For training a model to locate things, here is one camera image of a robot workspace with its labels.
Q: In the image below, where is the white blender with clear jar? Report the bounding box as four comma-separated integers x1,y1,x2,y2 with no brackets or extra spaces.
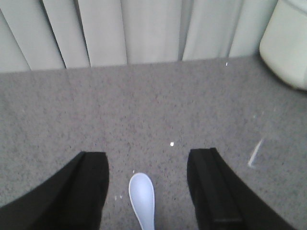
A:
260,0,307,90

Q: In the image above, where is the grey curtain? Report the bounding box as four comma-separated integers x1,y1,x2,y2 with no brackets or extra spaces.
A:
0,0,276,73

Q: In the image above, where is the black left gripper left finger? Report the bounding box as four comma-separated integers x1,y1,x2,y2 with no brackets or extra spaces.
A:
0,152,109,230

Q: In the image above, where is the white ceramic spoon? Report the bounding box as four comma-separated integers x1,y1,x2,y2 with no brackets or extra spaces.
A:
129,172,155,230

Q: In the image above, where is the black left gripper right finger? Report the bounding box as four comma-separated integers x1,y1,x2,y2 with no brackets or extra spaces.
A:
187,148,293,230

